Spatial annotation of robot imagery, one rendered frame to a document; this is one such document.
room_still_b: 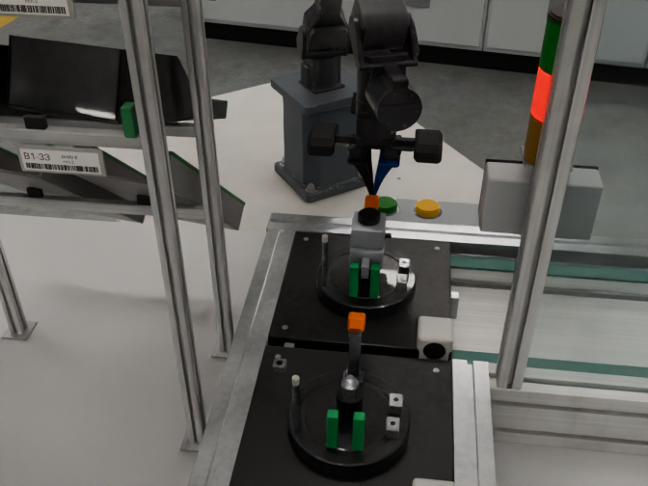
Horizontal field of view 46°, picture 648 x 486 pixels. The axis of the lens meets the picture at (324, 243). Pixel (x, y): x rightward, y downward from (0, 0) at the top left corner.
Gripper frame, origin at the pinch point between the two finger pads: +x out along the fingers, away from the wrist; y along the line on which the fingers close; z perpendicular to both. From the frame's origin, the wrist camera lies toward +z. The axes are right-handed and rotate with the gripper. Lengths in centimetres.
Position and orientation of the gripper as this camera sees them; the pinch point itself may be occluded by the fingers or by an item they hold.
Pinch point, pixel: (373, 174)
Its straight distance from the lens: 111.1
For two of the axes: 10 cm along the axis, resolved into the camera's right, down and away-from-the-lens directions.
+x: 0.0, 8.1, 5.9
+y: -9.9, -0.8, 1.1
